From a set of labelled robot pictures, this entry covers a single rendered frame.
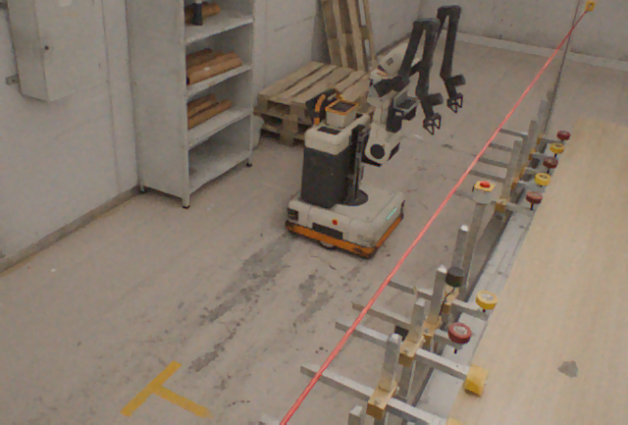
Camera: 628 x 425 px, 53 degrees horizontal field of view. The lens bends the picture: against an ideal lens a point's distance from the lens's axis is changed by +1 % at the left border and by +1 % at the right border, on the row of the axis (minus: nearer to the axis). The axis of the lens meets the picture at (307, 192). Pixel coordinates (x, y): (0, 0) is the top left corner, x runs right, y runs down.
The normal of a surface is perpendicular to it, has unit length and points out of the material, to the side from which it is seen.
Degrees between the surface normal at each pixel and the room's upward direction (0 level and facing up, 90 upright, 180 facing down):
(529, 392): 0
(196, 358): 0
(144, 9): 90
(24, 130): 90
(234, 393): 0
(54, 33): 90
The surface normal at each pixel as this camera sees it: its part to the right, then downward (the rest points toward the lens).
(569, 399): 0.07, -0.88
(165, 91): -0.47, 0.40
